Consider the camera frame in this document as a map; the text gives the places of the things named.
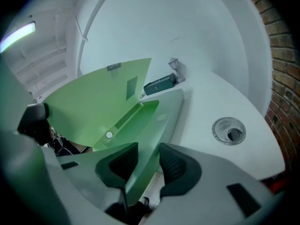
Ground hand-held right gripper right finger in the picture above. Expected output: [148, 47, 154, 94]
[140, 142, 286, 225]

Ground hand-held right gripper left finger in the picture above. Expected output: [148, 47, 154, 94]
[41, 142, 139, 225]

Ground green plastic file case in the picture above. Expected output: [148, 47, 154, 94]
[43, 57, 185, 206]

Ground person's black shoe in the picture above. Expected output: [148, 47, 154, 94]
[135, 196, 150, 214]

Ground red plastic object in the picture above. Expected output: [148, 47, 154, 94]
[261, 176, 288, 195]

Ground black metal box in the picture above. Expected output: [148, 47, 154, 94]
[143, 73, 177, 97]

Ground small grey lantern figurine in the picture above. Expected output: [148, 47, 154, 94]
[167, 57, 187, 84]

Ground ceiling tube light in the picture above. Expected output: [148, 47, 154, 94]
[0, 21, 37, 54]

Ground round grey cable grommet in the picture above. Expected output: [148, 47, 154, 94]
[211, 116, 247, 146]

